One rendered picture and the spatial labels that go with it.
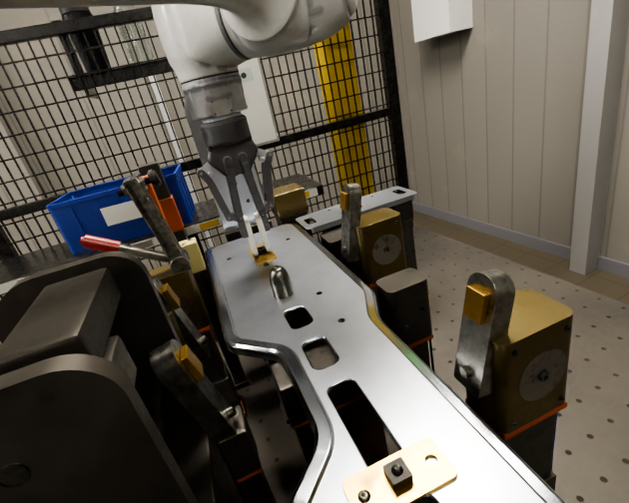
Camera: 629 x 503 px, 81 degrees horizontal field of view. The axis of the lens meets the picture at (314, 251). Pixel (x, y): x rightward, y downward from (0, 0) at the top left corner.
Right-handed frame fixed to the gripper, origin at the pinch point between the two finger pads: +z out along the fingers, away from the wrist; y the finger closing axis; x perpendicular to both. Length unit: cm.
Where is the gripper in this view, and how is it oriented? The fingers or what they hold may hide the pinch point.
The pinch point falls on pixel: (256, 234)
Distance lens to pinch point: 68.0
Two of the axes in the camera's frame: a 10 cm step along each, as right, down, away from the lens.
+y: 9.2, -3.2, 2.3
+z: 2.1, 8.9, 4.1
